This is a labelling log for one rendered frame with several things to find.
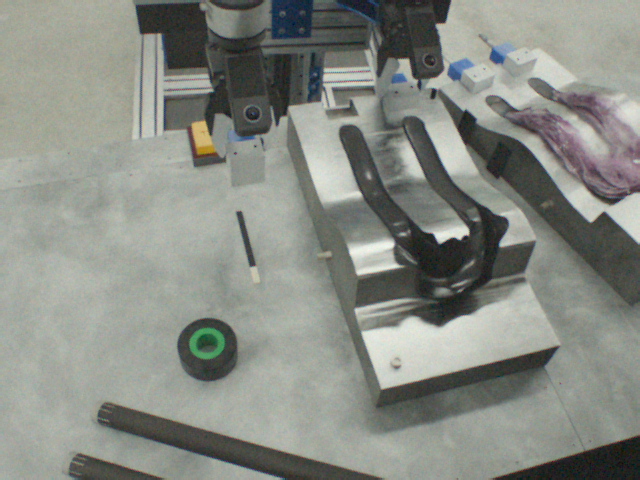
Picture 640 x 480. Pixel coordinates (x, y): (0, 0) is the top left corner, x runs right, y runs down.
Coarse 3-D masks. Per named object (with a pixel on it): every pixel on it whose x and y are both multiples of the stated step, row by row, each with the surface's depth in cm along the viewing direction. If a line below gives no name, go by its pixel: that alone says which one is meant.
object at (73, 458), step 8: (72, 456) 81; (80, 456) 81; (88, 456) 81; (64, 464) 80; (72, 464) 80; (80, 464) 80; (88, 464) 80; (96, 464) 80; (104, 464) 80; (112, 464) 80; (64, 472) 80; (72, 472) 80; (80, 472) 79; (88, 472) 79; (96, 472) 79; (104, 472) 79; (112, 472) 79; (120, 472) 79; (128, 472) 79; (136, 472) 79
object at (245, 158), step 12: (228, 132) 99; (228, 144) 95; (240, 144) 96; (252, 144) 96; (228, 156) 95; (240, 156) 94; (252, 156) 94; (264, 156) 95; (228, 168) 97; (240, 168) 95; (252, 168) 96; (264, 168) 97; (240, 180) 97; (252, 180) 98; (264, 180) 99
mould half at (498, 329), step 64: (320, 128) 109; (384, 128) 110; (448, 128) 111; (320, 192) 101; (384, 256) 89; (512, 256) 94; (384, 320) 92; (448, 320) 92; (512, 320) 93; (384, 384) 86; (448, 384) 91
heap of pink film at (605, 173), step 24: (576, 96) 117; (600, 96) 115; (528, 120) 112; (552, 120) 110; (600, 120) 113; (624, 120) 113; (552, 144) 109; (576, 144) 107; (624, 144) 111; (576, 168) 108; (600, 168) 107; (624, 168) 108; (600, 192) 107; (624, 192) 106
